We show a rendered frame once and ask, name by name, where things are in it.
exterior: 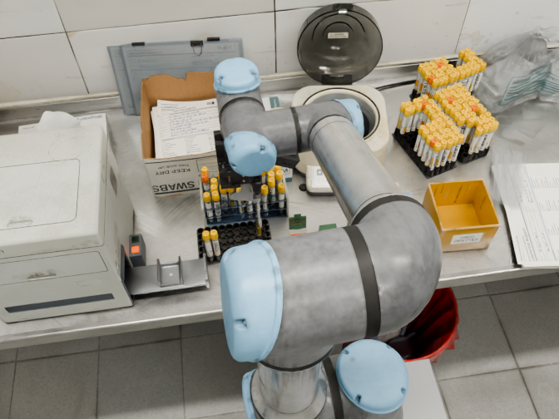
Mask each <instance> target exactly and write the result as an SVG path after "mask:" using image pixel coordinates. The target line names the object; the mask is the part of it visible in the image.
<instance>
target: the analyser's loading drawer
mask: <svg viewBox="0 0 559 419"><path fill-rule="evenodd" d="M178 259H179V260H178V261H171V262H165V263H161V262H160V260H159V259H156V264H153V265H147V266H141V267H134V268H127V269H125V274H124V283H125V285H126V288H127V290H128V292H129V294H130V295H135V294H142V293H153V292H160V291H166V290H172V289H178V288H190V287H196V286H203V285H206V287H207V288H209V287H210V282H209V273H208V263H207V258H206V255H205V254H203V259H191V260H185V261H181V257H180V256H178ZM170 274H173V276H171V277H170Z"/></svg>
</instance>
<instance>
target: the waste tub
mask: <svg viewBox="0 0 559 419"><path fill-rule="evenodd" d="M422 206H423V207H424V209H425V210H426V211H427V212H428V213H429V215H430V216H431V218H432V219H433V222H434V223H435V225H436V227H437V229H438V232H439V236H440V239H441V244H442V251H443V253H445V252H455V251H464V250H474V249H488V247H489V245H490V243H491V242H492V240H493V238H494V236H495V234H496V232H497V230H498V228H499V227H500V226H502V225H501V222H500V220H499V218H498V215H497V211H496V209H495V207H494V204H493V202H492V198H491V196H490V194H489V192H488V189H487V186H486V183H485V181H484V179H475V180H455V181H445V182H434V183H428V188H427V190H426V193H425V196H424V198H423V203H422Z"/></svg>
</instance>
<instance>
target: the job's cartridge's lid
mask: <svg viewBox="0 0 559 419"><path fill-rule="evenodd" d="M303 228H306V215H304V216H301V214H294V217H289V229H303Z"/></svg>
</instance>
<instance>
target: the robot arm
mask: <svg viewBox="0 0 559 419"><path fill-rule="evenodd" d="M213 86H214V89H215V96H216V103H217V109H218V116H219V123H220V130H218V131H213V133H214V140H215V151H216V157H217V164H218V170H219V177H220V187H221V189H222V190H223V189H234V188H240V187H241V190H240V191H238V192H236V193H234V194H232V195H231V199H233V200H249V201H252V203H253V204H255V203H257V202H258V201H259V200H260V196H261V189H260V181H261V180H262V174H263V173H264V172H268V171H269V170H271V169H272V168H273V167H274V165H278V166H282V167H286V168H290V169H293V168H294V167H295V166H297V164H298V163H299V162H300V159H299V153H304V152H309V151H312V152H313V153H314V156H315V158H316V160H317V161H318V163H319V166H320V168H321V170H322V171H323V173H324V176H325V178H326V180H327V181H328V183H329V186H330V188H331V190H332V191H333V193H334V196H335V198H336V200H337V201H338V203H339V206H340V208H341V210H342V211H343V213H344V216H345V218H346V220H347V221H348V223H349V226H344V227H339V228H334V229H326V230H320V231H316V232H311V233H306V234H297V235H292V236H287V237H283V238H277V239H269V240H262V239H257V240H253V241H251V242H249V243H248V244H244V245H240V246H235V247H233V248H230V249H228V250H227V251H225V253H224V254H223V256H222V258H221V261H220V291H221V294H220V296H221V305H222V313H223V319H224V325H225V335H226V339H227V343H228V347H229V350H230V354H231V356H232V357H233V358H234V359H235V360H236V361H238V362H257V366H258V368H257V369H254V370H252V371H251V372H247V373H246V374H245V375H244V376H243V379H242V393H243V399H244V405H245V413H246V416H247V419H403V406H402V404H403V403H404V401H405V399H406V396H407V394H408V369H407V367H406V365H405V363H404V361H403V359H402V358H401V357H400V355H399V354H398V353H397V352H396V351H395V350H394V349H393V348H391V347H390V346H389V345H387V344H386V343H382V342H380V341H377V340H373V339H364V338H371V337H377V336H382V335H385V334H388V333H392V332H395V331H397V330H399V329H400V328H402V327H404V326H406V325H407V324H409V323H410V322H412V321H413V320H414V319H415V318H416V317H417V316H418V315H419V314H420V313H421V312H422V311H423V309H424V308H425V307H426V305H427V304H428V302H429V301H430V299H431V297H432V296H433V293H434V291H435V289H436V287H437V285H438V280H439V278H440V273H441V268H442V261H443V251H442V244H441V239H440V236H439V232H438V229H437V227H436V225H435V223H434V222H433V219H432V218H431V216H430V215H429V213H428V212H427V211H426V210H425V209H424V207H423V206H422V205H421V203H420V202H419V201H417V200H416V199H414V198H413V197H411V196H409V195H404V194H403V193H402V191H401V190H400V189H399V188H398V186H397V185H396V184H395V182H394V181H393V179H392V178H391V176H390V175H389V173H388V172H387V171H386V170H385V168H384V167H383V165H382V164H381V163H380V161H379V160H378V158H377V157H376V155H375V154H374V153H373V152H372V150H371V149H370V147H369V146H368V144H367V143H366V141H365V140H364V138H363V136H364V119H363V114H362V111H361V110H360V106H359V104H358V102H357V101H356V100H354V99H343V100H338V99H333V100H329V101H324V102H319V103H314V104H308V105H302V106H292V107H287V108H282V109H276V110H270V111H266V110H265V107H264V104H263V101H262V97H261V94H260V77H259V70H258V68H257V66H256V65H255V64H254V63H253V62H252V61H250V60H248V59H245V58H242V57H236V58H229V59H226V60H224V61H222V62H221V63H220V64H219V65H218V66H217V67H216V68H215V71H214V85H213ZM219 163H220V164H219ZM228 177H229V179H228ZM359 339H362V340H359ZM355 340H358V341H356V342H353V343H351V344H349V345H348V346H347V347H346V348H345V349H344V350H343V351H342V352H341V353H340V354H335V355H331V356H329V354H330V353H331V352H332V350H333V349H334V346H335V344H339V343H346V342H351V341H355Z"/></svg>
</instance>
